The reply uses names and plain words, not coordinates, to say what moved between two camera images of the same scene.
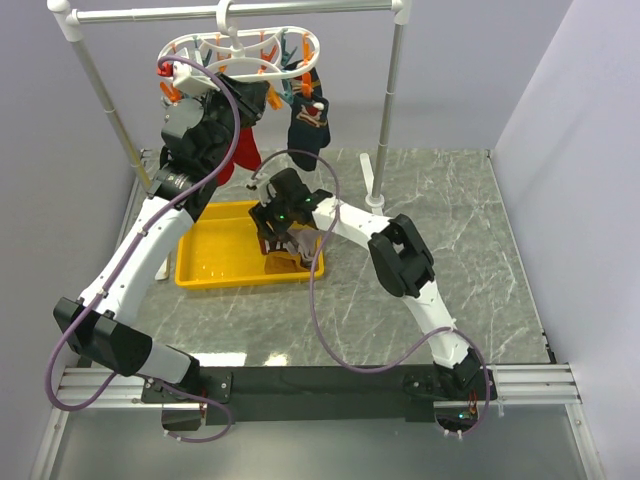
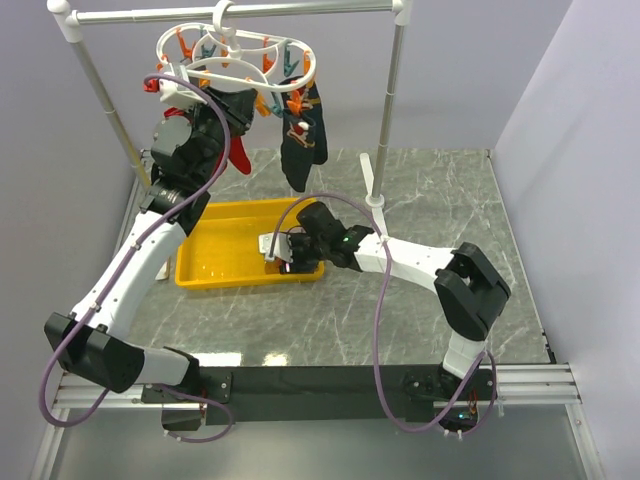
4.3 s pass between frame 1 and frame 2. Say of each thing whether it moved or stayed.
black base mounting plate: stayed
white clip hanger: moved
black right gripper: moved
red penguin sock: moved
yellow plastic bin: stayed
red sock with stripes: moved
